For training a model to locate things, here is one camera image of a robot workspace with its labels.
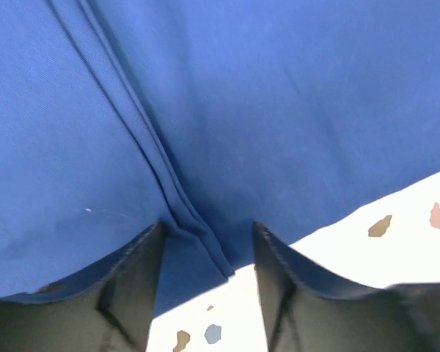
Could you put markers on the blue cloth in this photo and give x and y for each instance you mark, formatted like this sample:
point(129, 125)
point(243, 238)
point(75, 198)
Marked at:
point(207, 116)

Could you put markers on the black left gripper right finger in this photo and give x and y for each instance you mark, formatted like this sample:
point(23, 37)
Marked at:
point(305, 307)

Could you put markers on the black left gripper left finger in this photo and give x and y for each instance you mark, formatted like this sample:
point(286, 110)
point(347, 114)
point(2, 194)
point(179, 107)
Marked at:
point(107, 306)

